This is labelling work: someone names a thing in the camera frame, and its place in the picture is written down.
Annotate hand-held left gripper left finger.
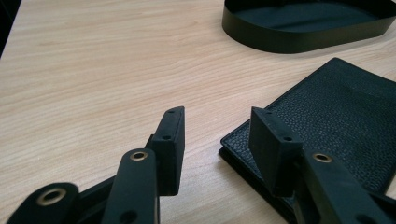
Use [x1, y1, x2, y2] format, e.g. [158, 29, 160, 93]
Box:
[145, 105, 186, 197]

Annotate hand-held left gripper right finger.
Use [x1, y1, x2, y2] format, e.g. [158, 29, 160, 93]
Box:
[247, 106, 304, 198]

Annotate black tray with hook stand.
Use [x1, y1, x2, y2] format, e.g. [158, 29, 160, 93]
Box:
[221, 0, 396, 54]

